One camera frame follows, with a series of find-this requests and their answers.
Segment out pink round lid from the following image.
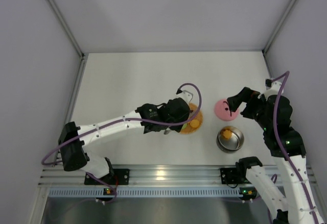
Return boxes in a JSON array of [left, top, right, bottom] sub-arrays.
[[214, 99, 240, 121]]

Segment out flower shaped yellow cookie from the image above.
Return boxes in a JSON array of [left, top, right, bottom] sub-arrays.
[[221, 130, 232, 140]]

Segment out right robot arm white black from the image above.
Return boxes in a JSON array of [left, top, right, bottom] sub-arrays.
[[227, 87, 324, 223]]

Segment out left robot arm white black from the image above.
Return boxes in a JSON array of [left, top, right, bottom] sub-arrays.
[[58, 95, 191, 179]]

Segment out steel lunch box bowl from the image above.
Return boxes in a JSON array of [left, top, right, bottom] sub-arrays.
[[216, 126, 244, 153]]

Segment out woven bamboo tray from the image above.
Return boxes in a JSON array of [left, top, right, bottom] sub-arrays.
[[179, 103, 203, 135]]

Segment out yellow round cracker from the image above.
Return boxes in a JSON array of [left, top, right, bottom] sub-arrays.
[[190, 119, 201, 129]]

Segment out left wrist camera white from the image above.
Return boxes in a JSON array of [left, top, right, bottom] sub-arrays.
[[176, 89, 194, 104]]

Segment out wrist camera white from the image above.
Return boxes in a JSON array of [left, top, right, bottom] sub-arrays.
[[263, 79, 282, 99], [176, 89, 194, 104]]

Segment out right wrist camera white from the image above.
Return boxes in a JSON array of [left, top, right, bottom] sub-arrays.
[[263, 79, 282, 99]]

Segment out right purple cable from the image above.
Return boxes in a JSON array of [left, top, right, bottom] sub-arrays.
[[268, 71, 320, 224]]

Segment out purple cable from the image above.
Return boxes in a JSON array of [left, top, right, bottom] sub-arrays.
[[41, 83, 202, 204], [268, 71, 320, 224]]

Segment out aluminium rail frame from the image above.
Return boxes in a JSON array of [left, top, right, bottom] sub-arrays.
[[38, 164, 317, 188]]

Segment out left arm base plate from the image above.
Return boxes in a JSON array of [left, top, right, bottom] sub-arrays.
[[84, 168, 130, 185]]

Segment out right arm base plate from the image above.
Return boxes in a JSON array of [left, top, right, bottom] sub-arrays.
[[220, 167, 249, 185]]

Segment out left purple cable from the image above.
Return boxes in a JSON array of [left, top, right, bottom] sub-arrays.
[[41, 83, 202, 204]]

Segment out slotted cable duct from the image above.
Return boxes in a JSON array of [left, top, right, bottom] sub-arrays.
[[48, 187, 254, 198]]

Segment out right frame post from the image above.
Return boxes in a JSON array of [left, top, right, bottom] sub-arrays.
[[262, 0, 299, 57]]

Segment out frame post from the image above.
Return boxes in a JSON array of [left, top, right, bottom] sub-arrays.
[[45, 0, 85, 59], [262, 0, 299, 57]]

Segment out left frame post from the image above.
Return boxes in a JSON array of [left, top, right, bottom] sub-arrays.
[[45, 0, 85, 59]]

